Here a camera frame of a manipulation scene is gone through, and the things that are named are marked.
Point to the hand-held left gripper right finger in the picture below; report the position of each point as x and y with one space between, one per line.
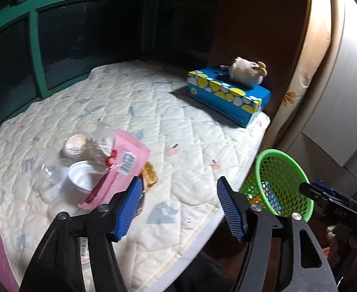
230 210

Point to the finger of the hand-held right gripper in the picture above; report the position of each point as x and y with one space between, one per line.
310 191
327 188

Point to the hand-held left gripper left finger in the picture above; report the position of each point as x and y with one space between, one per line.
128 206

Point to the green mesh plastic basket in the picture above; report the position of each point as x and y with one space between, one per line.
288 170

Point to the pink plastic packet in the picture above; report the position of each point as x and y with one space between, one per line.
126 155

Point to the person's right hand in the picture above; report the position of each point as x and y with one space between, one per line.
356 248

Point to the golden snack wrapper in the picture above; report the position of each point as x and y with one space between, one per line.
150 176

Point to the white plastic cup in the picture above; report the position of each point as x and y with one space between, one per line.
81 179

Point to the crumpled clear plastic wrapper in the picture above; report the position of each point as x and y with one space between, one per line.
104 140

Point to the small lidded yogurt cup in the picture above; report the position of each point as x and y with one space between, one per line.
75 144

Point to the clear plastic cup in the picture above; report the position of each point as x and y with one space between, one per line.
49 176

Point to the white board panel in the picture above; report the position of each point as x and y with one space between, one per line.
348 97

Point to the white quilted mat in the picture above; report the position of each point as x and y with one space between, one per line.
166 112

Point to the blue dotted tissue box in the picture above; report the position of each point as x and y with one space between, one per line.
227 103

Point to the white plush toy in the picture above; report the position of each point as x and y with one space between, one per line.
245 70

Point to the beige floral cushion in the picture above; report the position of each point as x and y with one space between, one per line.
312 51

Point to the brown wooden panel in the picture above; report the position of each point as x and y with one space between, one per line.
257 21

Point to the green window frame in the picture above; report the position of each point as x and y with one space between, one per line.
34 36

